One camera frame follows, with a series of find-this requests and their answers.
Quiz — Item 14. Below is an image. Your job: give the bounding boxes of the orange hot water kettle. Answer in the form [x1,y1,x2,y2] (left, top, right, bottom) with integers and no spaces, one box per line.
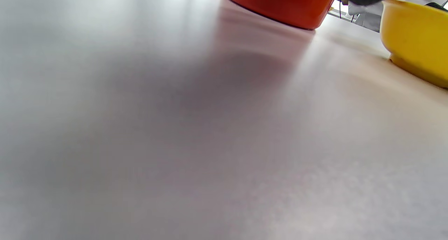
[223,0,339,30]

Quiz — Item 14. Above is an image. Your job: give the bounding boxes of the yellow plastic bowl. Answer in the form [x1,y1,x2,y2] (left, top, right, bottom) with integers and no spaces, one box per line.
[380,0,448,89]

